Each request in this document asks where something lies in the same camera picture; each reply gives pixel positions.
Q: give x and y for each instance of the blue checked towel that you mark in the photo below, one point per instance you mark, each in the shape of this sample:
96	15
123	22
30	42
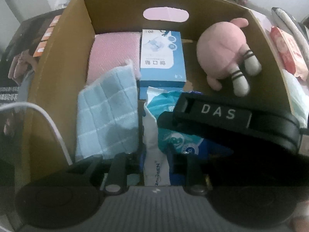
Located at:
107	115

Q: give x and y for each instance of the pink plush toy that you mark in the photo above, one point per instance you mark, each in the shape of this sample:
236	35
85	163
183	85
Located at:
221	49

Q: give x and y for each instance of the dark printed flat carton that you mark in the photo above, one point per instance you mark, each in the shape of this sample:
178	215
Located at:
21	58

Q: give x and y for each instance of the pink wet wipes pack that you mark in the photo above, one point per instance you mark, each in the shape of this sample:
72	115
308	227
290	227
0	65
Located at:
290	53

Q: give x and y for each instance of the blue white tissue pack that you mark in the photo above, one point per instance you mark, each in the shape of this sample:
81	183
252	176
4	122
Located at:
156	167

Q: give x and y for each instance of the rolled white quilt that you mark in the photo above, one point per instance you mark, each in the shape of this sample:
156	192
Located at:
286	22

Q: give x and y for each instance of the brown cardboard box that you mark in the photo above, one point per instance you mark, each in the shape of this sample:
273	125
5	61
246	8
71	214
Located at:
97	194

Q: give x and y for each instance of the blue face mask box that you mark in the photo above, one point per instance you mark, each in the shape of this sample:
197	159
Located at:
161	59

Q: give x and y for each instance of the pink bubble mailer pouch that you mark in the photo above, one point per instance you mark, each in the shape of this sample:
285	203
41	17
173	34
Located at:
112	50

